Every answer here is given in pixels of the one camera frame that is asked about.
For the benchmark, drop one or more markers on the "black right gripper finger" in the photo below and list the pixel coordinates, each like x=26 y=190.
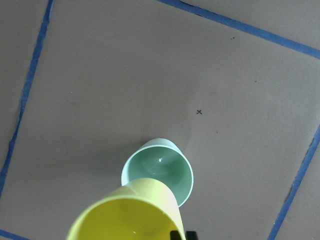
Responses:
x=179 y=233

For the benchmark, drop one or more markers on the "yellow plastic cup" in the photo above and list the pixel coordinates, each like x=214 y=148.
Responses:
x=143 y=209

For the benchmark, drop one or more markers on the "green plastic cup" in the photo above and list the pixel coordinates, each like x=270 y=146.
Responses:
x=161 y=159

